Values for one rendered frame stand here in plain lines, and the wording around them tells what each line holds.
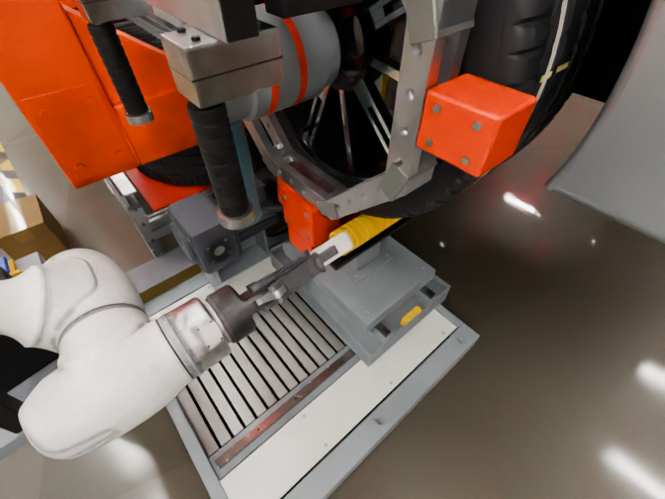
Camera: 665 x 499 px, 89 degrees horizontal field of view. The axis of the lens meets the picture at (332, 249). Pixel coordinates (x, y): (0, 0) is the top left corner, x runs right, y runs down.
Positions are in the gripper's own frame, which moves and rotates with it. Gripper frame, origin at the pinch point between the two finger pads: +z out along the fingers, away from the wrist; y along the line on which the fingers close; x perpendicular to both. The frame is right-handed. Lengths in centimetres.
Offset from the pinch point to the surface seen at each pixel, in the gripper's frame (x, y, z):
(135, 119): 34.4, -17.0, -13.4
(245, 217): 10.3, 7.5, -12.0
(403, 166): 6.8, 13.5, 8.3
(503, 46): 13.5, 25.9, 16.6
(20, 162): 98, -188, -50
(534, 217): -46, -45, 121
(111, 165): 39, -51, -19
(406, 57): 17.2, 20.9, 8.3
